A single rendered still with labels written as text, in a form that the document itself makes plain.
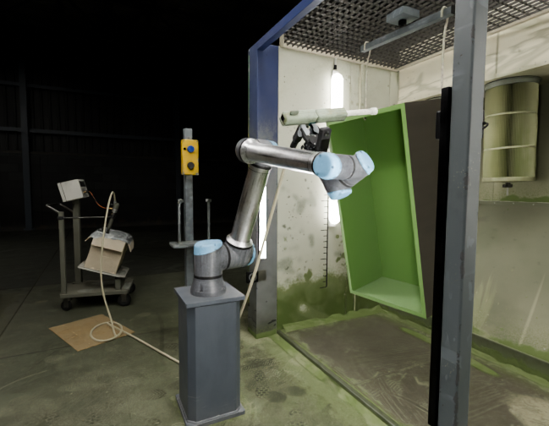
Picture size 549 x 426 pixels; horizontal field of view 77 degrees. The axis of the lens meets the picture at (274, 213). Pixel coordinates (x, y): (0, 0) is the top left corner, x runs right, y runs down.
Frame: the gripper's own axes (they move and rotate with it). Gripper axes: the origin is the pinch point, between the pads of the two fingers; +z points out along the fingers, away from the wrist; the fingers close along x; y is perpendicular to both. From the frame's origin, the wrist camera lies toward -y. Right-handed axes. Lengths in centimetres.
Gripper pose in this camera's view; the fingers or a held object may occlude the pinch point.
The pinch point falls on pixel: (304, 119)
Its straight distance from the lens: 151.5
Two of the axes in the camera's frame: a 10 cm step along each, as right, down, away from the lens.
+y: -3.1, 4.4, 8.5
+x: 8.7, -2.3, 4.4
